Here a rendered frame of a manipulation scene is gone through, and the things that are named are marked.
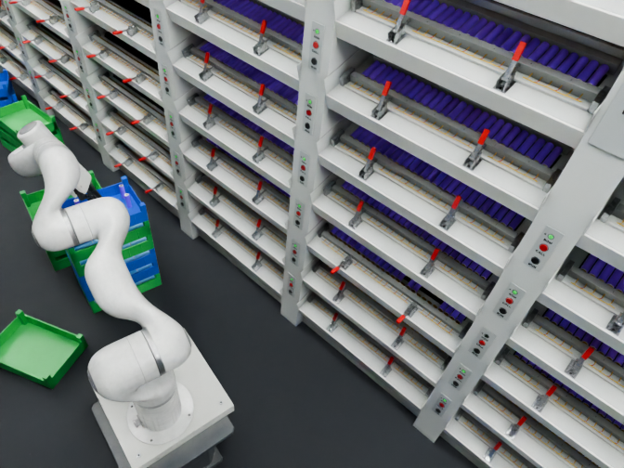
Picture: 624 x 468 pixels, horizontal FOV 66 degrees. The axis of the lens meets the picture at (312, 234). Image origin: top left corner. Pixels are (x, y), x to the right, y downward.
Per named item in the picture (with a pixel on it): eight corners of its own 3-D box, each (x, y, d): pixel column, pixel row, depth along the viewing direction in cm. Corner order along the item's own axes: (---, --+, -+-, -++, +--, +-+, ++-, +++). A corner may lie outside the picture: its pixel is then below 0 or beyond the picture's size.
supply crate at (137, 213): (68, 249, 171) (61, 234, 166) (51, 215, 182) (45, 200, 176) (149, 220, 185) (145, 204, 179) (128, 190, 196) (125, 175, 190)
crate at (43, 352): (-15, 361, 181) (-23, 350, 175) (25, 319, 195) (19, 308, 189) (52, 389, 176) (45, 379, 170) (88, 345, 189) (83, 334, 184)
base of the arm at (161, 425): (146, 460, 133) (136, 437, 119) (115, 405, 141) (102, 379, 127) (205, 418, 142) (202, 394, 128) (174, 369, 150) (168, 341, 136)
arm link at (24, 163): (31, 197, 130) (23, 176, 155) (79, 161, 134) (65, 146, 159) (4, 171, 125) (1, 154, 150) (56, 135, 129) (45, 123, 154)
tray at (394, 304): (452, 357, 146) (457, 348, 138) (307, 250, 172) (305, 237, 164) (488, 310, 153) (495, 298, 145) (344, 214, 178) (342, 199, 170)
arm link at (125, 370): (184, 394, 127) (175, 353, 109) (113, 431, 119) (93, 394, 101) (165, 357, 133) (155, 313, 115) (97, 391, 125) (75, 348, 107)
